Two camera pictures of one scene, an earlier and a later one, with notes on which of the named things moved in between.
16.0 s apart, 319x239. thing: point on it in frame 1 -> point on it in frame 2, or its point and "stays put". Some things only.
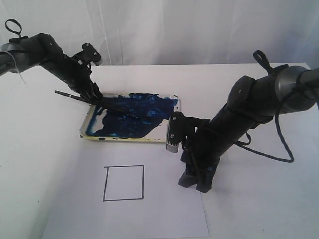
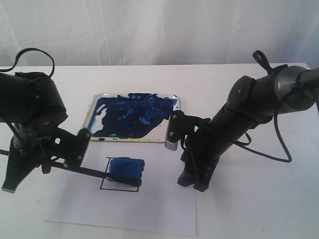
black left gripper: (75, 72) -> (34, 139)
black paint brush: (80, 98) -> (126, 171)
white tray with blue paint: (130, 117) stays put
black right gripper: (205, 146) stays put
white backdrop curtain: (175, 32) stays put
